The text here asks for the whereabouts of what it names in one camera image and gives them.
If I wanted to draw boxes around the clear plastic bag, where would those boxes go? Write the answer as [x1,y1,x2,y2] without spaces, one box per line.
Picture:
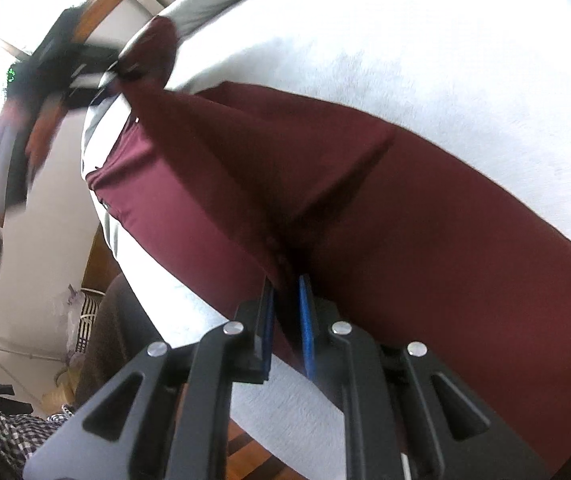
[52,285,85,358]

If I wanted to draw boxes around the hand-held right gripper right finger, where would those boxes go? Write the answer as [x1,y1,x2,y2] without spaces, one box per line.
[298,274,551,480]

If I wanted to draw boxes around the checkered shirt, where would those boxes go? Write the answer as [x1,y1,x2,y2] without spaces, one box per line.
[0,402,75,478]

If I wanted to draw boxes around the bed with pale sheet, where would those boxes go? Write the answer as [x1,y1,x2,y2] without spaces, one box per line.
[80,0,571,463]

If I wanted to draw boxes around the maroon pants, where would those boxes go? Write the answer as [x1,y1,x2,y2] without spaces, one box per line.
[86,16,571,480]

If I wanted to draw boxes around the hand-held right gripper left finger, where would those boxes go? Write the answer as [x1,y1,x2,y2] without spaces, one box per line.
[23,276,276,480]

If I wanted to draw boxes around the window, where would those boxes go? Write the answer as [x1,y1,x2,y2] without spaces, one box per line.
[0,0,134,181]

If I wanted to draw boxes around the person's left hand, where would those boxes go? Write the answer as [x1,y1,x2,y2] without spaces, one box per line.
[24,94,69,168]

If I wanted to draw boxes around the dark brown cloth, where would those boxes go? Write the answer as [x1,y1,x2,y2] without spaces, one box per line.
[72,274,169,413]

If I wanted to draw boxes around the small wooden cabinet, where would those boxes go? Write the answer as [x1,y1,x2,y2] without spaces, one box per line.
[82,224,122,303]

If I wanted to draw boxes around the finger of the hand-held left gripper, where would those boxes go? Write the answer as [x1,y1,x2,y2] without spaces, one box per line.
[63,72,136,111]
[73,41,131,73]

